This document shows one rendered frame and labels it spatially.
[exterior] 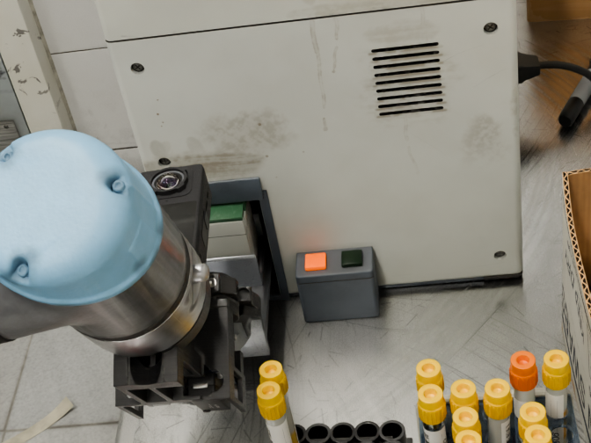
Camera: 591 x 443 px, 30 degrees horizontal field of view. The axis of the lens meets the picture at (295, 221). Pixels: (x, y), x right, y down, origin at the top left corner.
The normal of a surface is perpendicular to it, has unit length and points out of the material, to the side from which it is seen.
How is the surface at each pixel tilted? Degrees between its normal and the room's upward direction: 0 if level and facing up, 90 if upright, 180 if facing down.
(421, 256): 90
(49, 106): 90
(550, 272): 0
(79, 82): 90
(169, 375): 30
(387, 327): 0
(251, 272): 90
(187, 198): 2
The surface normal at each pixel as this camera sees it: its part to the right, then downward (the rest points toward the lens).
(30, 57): -0.03, 0.65
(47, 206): -0.14, -0.32
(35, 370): -0.15, -0.75
